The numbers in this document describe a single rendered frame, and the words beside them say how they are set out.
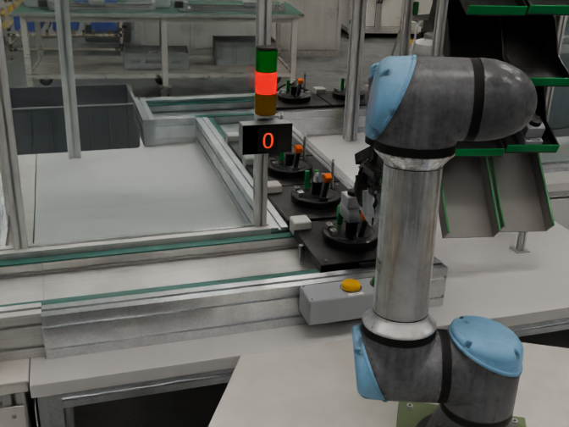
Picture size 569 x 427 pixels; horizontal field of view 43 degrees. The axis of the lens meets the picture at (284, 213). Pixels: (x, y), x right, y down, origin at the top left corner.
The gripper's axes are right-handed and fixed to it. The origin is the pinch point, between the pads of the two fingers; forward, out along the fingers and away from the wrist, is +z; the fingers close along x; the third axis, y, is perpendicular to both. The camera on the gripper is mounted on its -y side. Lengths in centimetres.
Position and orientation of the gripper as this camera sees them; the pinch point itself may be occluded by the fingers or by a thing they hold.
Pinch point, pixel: (371, 219)
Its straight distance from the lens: 164.0
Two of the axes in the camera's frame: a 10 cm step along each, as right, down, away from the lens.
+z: -0.3, 9.2, 3.9
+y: 2.9, 3.9, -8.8
